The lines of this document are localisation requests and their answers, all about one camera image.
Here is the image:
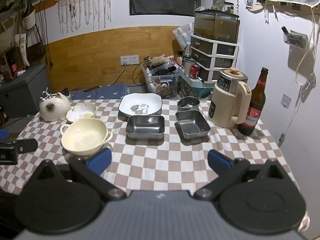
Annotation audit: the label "yellow-rimmed floral ceramic bowl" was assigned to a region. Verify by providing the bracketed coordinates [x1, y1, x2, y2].
[66, 102, 97, 124]

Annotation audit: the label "clear plastic storage box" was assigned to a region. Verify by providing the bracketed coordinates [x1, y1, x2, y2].
[141, 62, 181, 100]

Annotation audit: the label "blue patterned cushion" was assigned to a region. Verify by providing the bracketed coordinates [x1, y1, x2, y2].
[70, 83, 131, 100]

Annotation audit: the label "dark glass tank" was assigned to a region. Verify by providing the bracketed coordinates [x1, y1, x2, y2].
[194, 9, 241, 43]

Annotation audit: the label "clear plastic water bottle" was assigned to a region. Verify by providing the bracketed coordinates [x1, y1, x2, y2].
[182, 41, 192, 67]

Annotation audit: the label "white macrame wall hanging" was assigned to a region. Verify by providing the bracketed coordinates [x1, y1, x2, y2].
[56, 0, 117, 34]

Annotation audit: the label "clear wall pocket organiser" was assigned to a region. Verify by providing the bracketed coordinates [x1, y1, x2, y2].
[281, 26, 309, 49]

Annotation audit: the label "brown plush toy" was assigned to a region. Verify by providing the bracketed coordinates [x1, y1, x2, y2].
[151, 54, 176, 66]

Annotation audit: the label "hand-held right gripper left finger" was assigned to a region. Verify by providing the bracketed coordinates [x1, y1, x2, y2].
[32, 148, 127, 202]

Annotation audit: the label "white tin cup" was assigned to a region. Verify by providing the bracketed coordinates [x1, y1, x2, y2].
[184, 58, 197, 76]

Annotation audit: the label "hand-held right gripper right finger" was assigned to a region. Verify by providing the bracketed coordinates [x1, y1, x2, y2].
[194, 149, 288, 202]

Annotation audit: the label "white hanging cable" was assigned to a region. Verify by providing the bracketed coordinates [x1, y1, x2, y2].
[277, 5, 316, 147]

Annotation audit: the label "cream two-handled ceramic bowl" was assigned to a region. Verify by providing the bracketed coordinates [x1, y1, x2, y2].
[60, 117, 114, 156]

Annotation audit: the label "cream electric kettle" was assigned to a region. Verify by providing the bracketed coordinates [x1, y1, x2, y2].
[208, 66, 252, 129]

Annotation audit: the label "white paper bags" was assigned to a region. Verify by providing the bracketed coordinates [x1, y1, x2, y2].
[172, 22, 196, 53]

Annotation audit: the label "round stainless steel bowl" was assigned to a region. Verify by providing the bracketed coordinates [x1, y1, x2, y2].
[177, 96, 201, 112]

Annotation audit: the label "black cable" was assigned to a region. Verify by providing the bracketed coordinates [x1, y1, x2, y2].
[132, 60, 148, 86]

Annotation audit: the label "teal patterned box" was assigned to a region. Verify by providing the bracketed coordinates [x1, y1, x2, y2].
[178, 75, 216, 100]

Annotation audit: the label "grey storage box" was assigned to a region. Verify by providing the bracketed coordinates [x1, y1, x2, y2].
[0, 62, 53, 118]

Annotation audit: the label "white adhesive wall hook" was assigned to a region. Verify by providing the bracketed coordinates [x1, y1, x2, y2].
[280, 93, 292, 109]

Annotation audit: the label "red drink can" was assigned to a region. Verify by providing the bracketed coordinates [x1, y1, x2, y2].
[188, 64, 201, 80]

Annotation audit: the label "white hanging bucket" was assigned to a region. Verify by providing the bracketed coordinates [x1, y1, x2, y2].
[22, 3, 37, 31]

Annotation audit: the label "white ceramic cat jar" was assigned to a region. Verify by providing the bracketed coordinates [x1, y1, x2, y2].
[39, 92, 71, 123]

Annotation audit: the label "white frame drawer unit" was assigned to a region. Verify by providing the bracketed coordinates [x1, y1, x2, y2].
[190, 33, 239, 82]

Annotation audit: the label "rectangular stainless steel container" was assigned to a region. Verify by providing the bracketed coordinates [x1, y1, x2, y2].
[125, 115, 165, 141]
[175, 110, 211, 140]

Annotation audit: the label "white square dark-rimmed plate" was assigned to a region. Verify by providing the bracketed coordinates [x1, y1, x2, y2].
[118, 93, 163, 117]

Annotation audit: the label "silver deer ornament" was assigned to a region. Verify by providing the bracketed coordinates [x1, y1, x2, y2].
[42, 87, 55, 100]

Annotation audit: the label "brown white checkered tablecloth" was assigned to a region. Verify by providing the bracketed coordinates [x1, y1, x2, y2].
[0, 98, 311, 233]

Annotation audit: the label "brown beer bottle red label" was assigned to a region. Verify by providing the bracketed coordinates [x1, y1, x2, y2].
[237, 67, 269, 136]

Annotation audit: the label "cream power cable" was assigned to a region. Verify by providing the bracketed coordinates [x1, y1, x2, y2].
[109, 63, 126, 86]

